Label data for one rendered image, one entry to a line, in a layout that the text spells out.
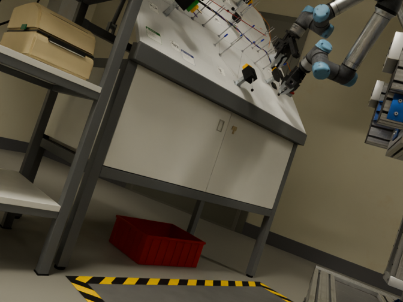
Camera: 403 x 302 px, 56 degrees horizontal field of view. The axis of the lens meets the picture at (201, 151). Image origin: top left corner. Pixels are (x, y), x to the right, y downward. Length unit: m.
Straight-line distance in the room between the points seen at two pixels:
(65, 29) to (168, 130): 0.54
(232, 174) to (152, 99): 0.60
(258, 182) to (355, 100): 1.94
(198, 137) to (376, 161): 2.29
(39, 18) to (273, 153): 1.31
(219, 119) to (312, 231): 2.12
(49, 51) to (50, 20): 0.10
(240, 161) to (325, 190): 1.85
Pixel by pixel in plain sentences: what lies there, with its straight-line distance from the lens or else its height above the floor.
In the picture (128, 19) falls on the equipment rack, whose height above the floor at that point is 0.91.
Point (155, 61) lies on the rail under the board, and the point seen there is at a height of 0.83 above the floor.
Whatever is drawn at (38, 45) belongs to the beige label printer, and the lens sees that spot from 1.29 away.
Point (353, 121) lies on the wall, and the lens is 3.72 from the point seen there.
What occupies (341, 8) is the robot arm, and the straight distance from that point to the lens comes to 2.03.
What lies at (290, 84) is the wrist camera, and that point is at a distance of 1.94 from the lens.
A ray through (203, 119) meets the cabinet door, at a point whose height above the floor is 0.71.
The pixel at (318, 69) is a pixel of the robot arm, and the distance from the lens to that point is 1.81.
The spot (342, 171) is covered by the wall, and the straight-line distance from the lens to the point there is 3.65.
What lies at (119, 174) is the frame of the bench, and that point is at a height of 0.39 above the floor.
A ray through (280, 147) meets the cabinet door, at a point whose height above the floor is 0.74.
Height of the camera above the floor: 0.53
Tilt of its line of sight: 2 degrees up
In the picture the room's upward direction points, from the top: 19 degrees clockwise
